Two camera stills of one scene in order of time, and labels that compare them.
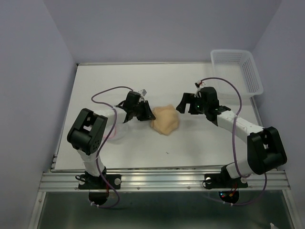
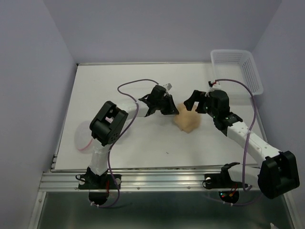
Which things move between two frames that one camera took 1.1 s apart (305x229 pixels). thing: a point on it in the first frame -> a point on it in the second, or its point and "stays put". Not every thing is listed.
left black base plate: (86, 182) stays put
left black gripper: (147, 115) -> (171, 109)
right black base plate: (222, 181) stays put
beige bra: (167, 119) -> (187, 120)
